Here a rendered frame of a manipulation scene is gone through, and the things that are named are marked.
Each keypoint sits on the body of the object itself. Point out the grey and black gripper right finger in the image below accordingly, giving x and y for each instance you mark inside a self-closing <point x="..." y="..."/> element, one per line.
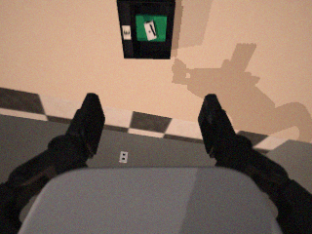
<point x="293" y="202"/>

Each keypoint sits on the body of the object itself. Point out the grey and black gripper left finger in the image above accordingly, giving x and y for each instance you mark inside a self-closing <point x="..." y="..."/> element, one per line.
<point x="63" y="155"/>

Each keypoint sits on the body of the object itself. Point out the black rack of three bins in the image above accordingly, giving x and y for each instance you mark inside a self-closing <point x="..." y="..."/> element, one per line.
<point x="133" y="49"/>

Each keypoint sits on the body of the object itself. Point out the grey pencil sharpener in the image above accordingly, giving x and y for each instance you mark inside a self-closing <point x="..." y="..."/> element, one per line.
<point x="150" y="30"/>

